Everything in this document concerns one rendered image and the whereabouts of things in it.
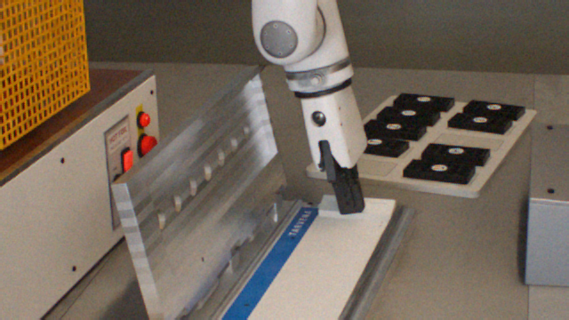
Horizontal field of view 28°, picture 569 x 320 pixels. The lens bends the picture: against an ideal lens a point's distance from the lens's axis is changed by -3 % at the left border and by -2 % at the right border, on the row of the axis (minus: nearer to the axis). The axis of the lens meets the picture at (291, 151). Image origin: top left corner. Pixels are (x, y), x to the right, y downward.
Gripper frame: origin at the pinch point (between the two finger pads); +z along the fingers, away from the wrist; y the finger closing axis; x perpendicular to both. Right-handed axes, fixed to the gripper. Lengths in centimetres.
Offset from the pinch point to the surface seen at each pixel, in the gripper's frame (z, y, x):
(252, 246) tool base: 1.2, -10.2, 10.7
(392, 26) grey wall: 17, 194, 38
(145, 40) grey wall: 6, 188, 115
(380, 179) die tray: 4.3, 18.5, 0.8
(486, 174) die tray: 7.6, 23.3, -13.9
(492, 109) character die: 6, 51, -12
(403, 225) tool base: 4.6, -0.3, -6.3
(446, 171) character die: 5.3, 20.7, -8.6
